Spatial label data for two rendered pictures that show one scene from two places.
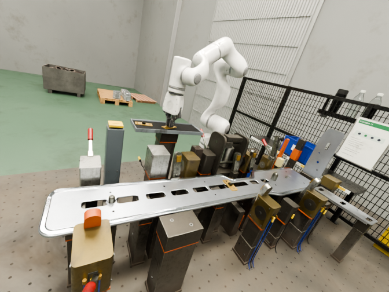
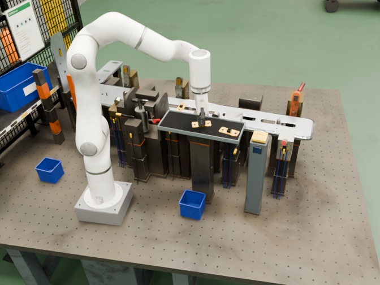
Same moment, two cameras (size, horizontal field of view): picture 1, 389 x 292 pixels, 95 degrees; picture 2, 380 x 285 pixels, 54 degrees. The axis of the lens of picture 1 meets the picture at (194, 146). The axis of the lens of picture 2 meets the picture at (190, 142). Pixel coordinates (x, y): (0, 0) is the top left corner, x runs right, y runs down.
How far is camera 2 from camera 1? 2.22 m
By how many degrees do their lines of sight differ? 100
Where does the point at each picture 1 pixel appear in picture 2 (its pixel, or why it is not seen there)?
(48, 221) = (311, 122)
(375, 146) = (32, 26)
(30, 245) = (317, 194)
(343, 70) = not seen: outside the picture
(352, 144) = (22, 40)
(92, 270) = not seen: hidden behind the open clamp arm
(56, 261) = (301, 178)
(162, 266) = not seen: hidden behind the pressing
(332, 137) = (57, 41)
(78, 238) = (301, 98)
